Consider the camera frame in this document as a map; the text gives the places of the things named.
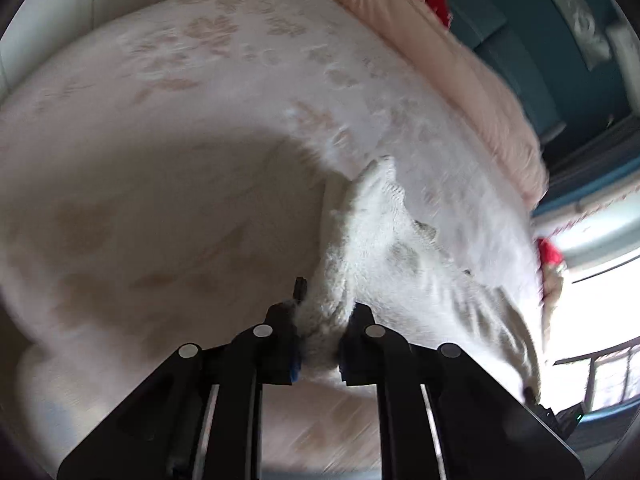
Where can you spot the pink folded duvet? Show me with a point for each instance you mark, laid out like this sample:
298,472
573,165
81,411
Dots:
466,83

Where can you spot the teal upholstered headboard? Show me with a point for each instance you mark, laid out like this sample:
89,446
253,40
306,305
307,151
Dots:
574,105

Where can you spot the red cloth by window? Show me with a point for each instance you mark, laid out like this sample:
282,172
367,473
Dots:
549,254

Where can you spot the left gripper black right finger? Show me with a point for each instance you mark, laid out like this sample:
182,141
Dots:
442,416

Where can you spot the cream knit sweater black hearts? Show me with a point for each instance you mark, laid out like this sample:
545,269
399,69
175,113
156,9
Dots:
374,252

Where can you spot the window with black frame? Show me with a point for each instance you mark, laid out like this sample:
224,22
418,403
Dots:
594,339

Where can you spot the pink butterfly bed blanket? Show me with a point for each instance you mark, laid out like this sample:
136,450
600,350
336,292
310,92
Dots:
162,181

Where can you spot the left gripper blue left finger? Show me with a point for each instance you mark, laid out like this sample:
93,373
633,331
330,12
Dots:
198,415

